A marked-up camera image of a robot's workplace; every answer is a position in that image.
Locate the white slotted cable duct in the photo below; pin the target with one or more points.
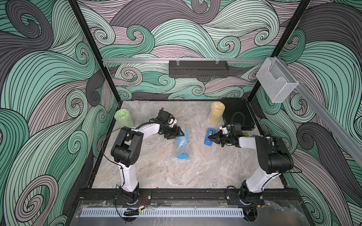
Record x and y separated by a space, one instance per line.
165 212

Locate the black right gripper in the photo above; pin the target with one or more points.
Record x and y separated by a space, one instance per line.
217 139

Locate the green plastic wine glass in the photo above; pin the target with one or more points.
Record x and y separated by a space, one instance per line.
124 118

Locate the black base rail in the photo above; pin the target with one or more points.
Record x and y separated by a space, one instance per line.
153 196

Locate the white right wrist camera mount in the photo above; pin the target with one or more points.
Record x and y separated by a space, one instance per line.
224 130

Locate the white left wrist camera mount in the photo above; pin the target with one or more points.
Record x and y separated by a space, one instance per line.
172 122

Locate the black frame post right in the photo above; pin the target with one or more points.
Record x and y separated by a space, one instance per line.
292 24

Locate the clear acrylic wall box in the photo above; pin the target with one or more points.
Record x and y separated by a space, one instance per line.
277 80

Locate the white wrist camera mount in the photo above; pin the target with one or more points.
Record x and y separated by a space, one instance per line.
172 122
224 130

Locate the blue plastic wine glass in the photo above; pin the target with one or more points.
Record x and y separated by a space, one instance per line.
182 147

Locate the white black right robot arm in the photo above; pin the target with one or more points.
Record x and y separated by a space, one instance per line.
273 158

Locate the black wall tray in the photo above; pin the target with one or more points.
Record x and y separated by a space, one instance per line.
200 69

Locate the black frame post left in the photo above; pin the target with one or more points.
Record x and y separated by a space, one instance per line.
83 24

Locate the black hard case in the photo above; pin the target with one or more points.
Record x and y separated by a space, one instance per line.
237 111

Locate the black frame post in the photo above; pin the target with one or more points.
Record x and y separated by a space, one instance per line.
83 24
292 24

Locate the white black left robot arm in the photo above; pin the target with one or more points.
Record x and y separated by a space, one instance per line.
126 149

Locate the blue tape dispenser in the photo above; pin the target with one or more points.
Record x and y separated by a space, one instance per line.
207 141

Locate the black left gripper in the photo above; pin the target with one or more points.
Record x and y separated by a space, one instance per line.
176 133

